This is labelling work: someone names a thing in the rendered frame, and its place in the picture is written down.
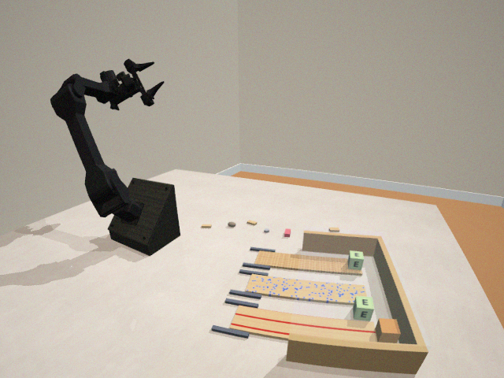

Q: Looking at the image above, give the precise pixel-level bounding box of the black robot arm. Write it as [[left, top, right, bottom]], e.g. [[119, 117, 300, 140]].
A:
[[50, 70, 145, 226]]

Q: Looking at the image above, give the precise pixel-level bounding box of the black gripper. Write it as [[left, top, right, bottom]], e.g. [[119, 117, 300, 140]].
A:
[[119, 59, 164, 106]]

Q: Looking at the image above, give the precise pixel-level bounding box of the tan flat strip with red lines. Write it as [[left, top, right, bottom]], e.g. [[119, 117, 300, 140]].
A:
[[230, 306, 292, 340]]

